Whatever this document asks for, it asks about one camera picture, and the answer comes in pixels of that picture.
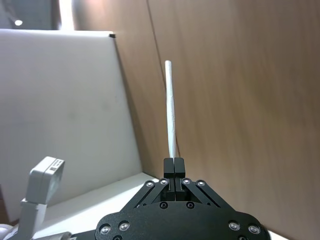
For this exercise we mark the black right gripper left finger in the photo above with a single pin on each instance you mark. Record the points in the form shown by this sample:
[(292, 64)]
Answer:
[(169, 170)]

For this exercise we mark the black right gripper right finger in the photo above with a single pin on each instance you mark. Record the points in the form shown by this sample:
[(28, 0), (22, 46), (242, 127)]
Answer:
[(180, 170)]

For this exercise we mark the thin white paper stick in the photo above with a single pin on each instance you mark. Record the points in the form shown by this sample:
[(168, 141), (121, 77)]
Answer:
[(170, 107)]

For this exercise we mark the white partition panel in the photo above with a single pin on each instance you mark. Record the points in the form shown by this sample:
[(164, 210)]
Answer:
[(60, 107)]

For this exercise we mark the small black corner clip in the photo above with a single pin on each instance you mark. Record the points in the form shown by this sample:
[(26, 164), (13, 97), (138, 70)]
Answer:
[(112, 35)]

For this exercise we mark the round ceiling lamp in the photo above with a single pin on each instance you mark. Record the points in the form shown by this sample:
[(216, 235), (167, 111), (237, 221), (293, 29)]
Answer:
[(18, 22)]

